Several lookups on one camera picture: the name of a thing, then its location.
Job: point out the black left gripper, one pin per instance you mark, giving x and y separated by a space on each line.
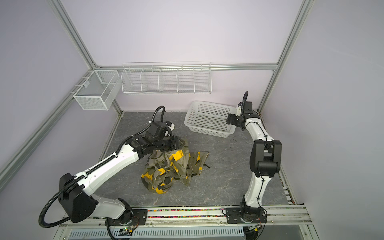
175 144

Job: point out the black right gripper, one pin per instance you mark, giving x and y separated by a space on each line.
231 119

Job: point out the camouflage yellow green trousers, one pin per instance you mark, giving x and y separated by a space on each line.
163 169

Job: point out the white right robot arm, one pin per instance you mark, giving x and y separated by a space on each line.
265 158

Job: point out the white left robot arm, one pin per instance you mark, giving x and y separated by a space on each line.
80 201

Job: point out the white plastic laundry basket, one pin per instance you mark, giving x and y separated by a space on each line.
210 119

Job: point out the small white mesh box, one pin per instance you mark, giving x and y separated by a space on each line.
99 90

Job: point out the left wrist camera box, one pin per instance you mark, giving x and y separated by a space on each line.
160 129

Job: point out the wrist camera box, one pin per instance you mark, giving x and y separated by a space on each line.
246 110
160 129

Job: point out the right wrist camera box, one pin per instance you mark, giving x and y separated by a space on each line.
246 110

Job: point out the long white wire shelf basket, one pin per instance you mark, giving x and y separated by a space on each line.
166 78

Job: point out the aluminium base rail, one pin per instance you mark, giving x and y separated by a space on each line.
190 222

